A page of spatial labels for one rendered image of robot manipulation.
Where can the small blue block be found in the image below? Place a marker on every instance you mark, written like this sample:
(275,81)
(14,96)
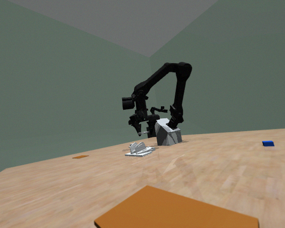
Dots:
(268,143)

